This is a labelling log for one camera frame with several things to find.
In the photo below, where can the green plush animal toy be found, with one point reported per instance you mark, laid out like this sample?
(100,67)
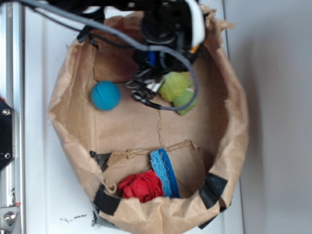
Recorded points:
(177,88)

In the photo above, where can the black mounting plate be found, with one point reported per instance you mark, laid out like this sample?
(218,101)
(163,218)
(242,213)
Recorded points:
(6,134)

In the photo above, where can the brown paper bag bin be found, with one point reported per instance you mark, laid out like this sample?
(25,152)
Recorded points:
(207,146)

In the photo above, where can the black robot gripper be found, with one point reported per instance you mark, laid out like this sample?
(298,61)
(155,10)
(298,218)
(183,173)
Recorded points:
(156,59)

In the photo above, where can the blue sponge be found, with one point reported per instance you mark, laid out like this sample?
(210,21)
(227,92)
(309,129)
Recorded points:
(162,167)

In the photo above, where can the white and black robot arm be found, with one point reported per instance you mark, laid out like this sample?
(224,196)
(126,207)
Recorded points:
(172,30)

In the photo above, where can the blue ball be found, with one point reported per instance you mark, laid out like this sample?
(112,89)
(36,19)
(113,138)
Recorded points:
(105,95)

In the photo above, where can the red crumpled cloth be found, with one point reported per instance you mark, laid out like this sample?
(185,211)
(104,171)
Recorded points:
(145,186)

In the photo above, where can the aluminium frame rail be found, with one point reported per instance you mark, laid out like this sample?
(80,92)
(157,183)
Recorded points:
(12,182)

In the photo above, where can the white plastic tray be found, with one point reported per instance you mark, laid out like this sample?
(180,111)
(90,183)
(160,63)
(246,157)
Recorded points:
(55,202)

